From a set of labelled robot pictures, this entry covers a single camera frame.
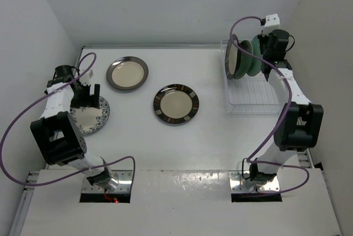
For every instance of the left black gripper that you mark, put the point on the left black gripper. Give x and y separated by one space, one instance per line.
90 100

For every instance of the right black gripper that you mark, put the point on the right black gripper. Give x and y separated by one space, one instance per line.
262 39

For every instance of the blue floral white plate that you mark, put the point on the blue floral white plate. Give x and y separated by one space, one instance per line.
90 120

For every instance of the teal flower plate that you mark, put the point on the teal flower plate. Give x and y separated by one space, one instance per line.
244 61
255 67

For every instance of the grey rim beige plate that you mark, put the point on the grey rim beige plate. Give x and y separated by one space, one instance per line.
127 73

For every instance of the grey rim plate front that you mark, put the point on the grey rim plate front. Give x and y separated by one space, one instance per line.
231 64

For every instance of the brown patterned rim plate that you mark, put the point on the brown patterned rim plate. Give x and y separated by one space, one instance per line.
176 104

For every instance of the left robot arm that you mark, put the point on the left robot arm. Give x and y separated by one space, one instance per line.
57 135

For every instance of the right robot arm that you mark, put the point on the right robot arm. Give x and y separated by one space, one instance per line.
298 126

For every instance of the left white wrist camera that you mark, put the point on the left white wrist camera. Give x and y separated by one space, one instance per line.
85 79

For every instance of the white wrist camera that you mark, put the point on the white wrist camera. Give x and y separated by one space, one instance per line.
270 23
85 79

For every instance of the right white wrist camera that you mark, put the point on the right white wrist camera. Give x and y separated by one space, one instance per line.
270 23

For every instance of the white wire dish rack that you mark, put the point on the white wire dish rack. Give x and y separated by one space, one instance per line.
248 96

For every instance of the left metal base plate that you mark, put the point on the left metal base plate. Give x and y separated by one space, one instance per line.
123 177

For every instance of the metal base plate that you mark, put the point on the metal base plate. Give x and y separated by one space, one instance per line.
123 177
241 184

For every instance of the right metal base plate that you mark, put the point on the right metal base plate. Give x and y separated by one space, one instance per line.
241 184

